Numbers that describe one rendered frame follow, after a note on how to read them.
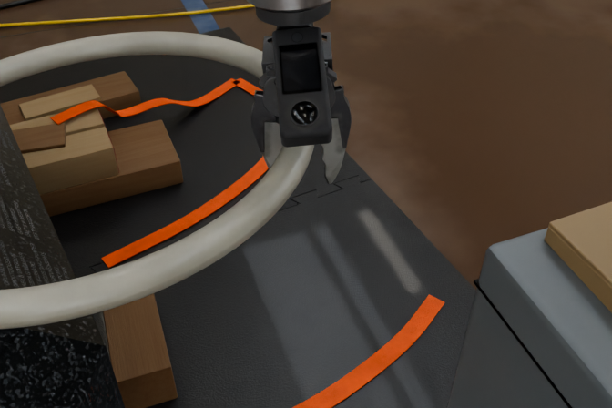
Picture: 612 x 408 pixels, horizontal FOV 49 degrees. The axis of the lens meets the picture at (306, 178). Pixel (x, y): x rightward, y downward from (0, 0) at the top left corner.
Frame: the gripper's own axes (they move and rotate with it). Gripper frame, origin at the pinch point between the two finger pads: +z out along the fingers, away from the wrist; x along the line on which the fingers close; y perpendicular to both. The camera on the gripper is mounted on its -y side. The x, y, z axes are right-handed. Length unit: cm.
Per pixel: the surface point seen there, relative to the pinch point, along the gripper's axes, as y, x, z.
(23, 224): 18, 44, 20
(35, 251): 12.8, 40.8, 20.7
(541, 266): -10.7, -23.2, 4.5
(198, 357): 41, 30, 83
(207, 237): -18.2, 7.6, -8.7
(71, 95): 141, 83, 67
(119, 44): 21.3, 23.5, -7.2
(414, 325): 49, -22, 86
